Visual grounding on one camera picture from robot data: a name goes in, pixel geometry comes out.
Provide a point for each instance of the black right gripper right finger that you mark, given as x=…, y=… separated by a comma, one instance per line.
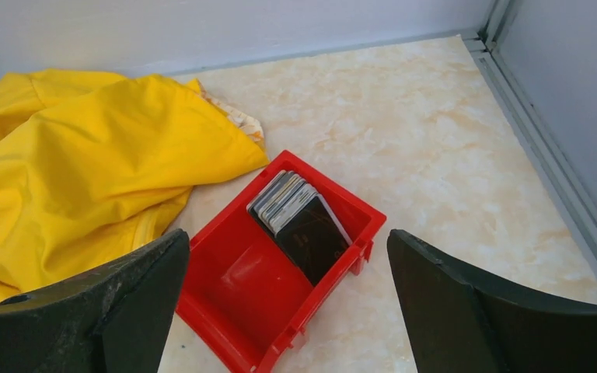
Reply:
x=461, y=318

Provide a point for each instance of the red plastic bin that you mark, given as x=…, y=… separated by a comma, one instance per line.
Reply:
x=242, y=296

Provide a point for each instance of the yellow jacket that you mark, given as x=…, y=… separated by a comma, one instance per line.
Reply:
x=94, y=165

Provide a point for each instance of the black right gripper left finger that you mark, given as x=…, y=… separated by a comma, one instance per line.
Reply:
x=113, y=318

